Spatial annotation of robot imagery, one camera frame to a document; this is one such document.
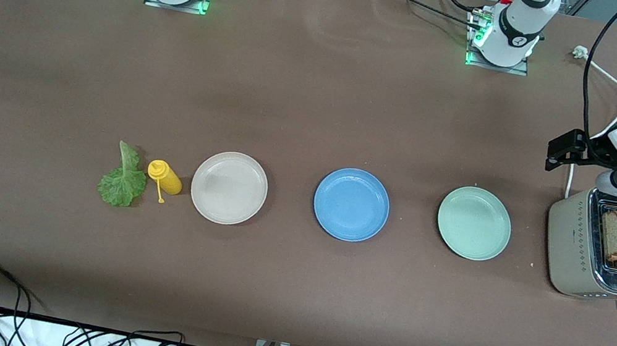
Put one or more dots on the pale beige round plate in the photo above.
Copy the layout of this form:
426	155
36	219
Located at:
228	191

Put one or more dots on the mint green round plate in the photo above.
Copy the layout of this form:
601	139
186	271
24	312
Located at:
474	224

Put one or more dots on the brown bread slice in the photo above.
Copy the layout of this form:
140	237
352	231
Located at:
613	236

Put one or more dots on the yellow mustard squeeze bottle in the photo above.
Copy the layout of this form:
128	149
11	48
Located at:
169	180

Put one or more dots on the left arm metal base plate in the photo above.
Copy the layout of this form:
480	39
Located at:
498	68

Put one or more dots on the blue round plate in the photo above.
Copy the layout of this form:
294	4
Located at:
351	205

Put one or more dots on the green lettuce leaf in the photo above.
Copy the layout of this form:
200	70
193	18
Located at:
121	185

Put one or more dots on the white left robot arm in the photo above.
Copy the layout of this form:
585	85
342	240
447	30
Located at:
516	38

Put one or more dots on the silver two-slot toaster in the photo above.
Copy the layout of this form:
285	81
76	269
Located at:
567	254

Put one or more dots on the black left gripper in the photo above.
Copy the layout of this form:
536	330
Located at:
593	151

